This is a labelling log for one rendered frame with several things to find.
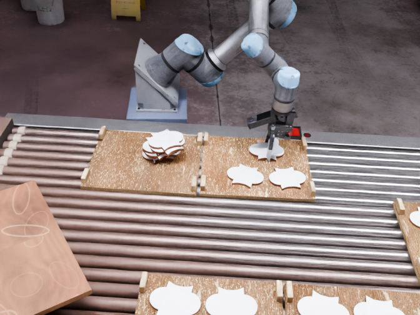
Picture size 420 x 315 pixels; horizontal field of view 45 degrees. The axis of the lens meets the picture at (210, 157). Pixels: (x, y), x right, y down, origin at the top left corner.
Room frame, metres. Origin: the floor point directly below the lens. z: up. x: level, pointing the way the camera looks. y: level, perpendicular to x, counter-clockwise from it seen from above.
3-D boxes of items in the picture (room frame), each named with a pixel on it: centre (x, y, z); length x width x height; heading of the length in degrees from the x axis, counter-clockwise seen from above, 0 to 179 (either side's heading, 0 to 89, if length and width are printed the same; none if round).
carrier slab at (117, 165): (1.50, 0.24, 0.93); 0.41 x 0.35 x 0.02; 88
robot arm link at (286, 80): (1.58, -0.26, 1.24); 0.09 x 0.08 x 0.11; 12
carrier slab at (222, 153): (1.50, -0.18, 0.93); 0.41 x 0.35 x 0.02; 90
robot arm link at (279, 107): (1.58, -0.25, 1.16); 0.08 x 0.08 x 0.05
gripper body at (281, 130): (1.58, -0.26, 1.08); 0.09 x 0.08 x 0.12; 90
